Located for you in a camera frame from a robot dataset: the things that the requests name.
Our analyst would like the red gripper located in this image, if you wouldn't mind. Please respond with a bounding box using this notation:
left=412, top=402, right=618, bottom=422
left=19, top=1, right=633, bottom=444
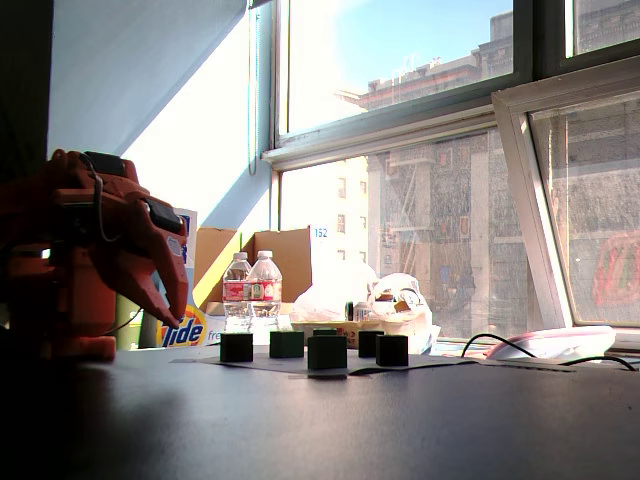
left=52, top=174, right=191, bottom=330

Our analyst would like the black cube with cross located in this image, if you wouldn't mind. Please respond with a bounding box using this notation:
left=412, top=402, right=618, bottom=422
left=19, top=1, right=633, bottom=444
left=375, top=334, right=410, bottom=368
left=357, top=330, right=385, bottom=359
left=219, top=332, right=254, bottom=363

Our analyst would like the Tide detergent cardboard box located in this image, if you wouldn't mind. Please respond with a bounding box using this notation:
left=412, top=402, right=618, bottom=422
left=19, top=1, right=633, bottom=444
left=155, top=207, right=331, bottom=350

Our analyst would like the clear water bottle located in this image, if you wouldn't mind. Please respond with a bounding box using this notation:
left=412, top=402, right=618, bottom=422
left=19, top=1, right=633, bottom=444
left=222, top=251, right=254, bottom=335
left=247, top=249, right=284, bottom=334

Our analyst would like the clear plastic bag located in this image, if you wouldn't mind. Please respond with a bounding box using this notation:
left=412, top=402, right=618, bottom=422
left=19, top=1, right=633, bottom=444
left=291, top=259, right=442, bottom=354

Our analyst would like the black toothed strip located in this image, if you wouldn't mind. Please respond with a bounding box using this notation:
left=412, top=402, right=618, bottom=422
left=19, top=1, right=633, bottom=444
left=479, top=358, right=576, bottom=374

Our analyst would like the white leaning window screen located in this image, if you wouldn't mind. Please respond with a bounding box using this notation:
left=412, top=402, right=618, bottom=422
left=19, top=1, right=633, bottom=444
left=491, top=54, right=640, bottom=334

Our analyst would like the pink pen package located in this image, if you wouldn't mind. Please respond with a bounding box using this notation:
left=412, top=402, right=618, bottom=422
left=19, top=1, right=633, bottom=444
left=484, top=324, right=617, bottom=362

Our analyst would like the black camera cable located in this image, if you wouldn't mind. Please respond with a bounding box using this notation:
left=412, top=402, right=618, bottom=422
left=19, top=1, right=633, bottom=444
left=79, top=152, right=124, bottom=244

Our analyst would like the window frame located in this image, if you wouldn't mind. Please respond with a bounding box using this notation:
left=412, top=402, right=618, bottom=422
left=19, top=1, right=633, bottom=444
left=259, top=0, right=640, bottom=351

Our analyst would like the grey adapter cable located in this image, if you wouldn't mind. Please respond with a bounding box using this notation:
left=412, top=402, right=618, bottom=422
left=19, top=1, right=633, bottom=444
left=460, top=333, right=539, bottom=359

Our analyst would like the black adapter cable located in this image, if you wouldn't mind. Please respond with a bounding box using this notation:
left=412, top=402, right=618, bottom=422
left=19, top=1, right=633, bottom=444
left=557, top=354, right=639, bottom=372

